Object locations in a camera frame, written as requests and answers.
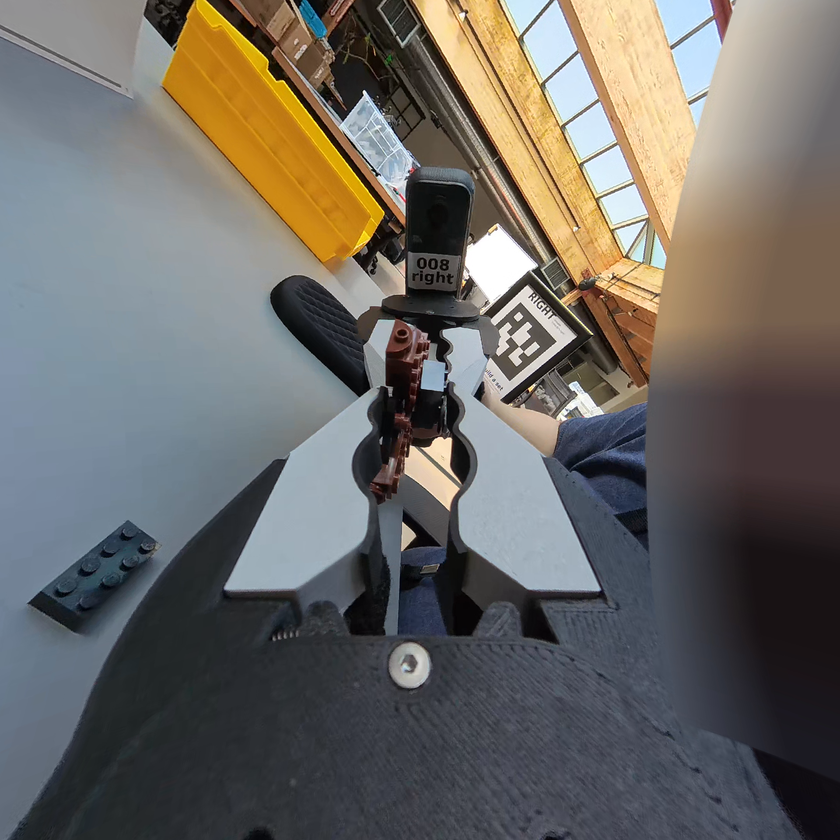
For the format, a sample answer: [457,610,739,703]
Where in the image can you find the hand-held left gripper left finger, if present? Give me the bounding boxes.
[223,386,403,636]

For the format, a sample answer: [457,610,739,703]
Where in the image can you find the white light panel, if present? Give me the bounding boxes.
[462,223,540,304]

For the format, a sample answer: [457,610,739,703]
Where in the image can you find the yellow plastic bin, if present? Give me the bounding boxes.
[161,0,386,265]

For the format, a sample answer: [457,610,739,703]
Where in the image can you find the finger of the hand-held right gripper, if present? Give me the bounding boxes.
[362,319,403,396]
[440,325,491,400]

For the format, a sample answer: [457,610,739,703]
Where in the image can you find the grey vent grille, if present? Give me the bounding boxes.
[376,0,422,48]

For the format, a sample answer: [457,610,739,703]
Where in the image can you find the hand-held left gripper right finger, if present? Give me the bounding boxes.
[445,382,605,636]

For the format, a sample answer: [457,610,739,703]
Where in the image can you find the skylight window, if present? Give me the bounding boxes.
[499,0,726,271]

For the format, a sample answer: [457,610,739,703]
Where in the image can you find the person's right forearm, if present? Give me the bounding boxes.
[484,392,652,534]

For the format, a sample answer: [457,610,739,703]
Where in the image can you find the brown and black brick assembly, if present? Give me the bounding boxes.
[369,324,455,505]

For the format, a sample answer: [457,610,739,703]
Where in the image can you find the metal ventilation duct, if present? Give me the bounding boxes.
[394,39,555,266]

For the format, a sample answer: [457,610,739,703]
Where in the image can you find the black round cushion pad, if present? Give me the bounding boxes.
[269,275,373,399]

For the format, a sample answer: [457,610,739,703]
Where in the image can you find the grey desk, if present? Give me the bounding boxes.
[0,33,385,837]

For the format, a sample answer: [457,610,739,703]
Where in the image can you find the clear plastic container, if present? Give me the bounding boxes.
[340,91,416,193]

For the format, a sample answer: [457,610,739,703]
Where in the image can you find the framed black-white marker sign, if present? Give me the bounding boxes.
[481,271,595,406]

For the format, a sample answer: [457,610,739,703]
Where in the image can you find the person's blue trousers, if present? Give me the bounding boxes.
[396,546,455,637]

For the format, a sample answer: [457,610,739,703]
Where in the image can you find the cardboard box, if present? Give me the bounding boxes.
[241,0,304,42]

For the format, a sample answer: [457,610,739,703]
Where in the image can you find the dark flat brick plate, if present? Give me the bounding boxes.
[28,520,162,635]

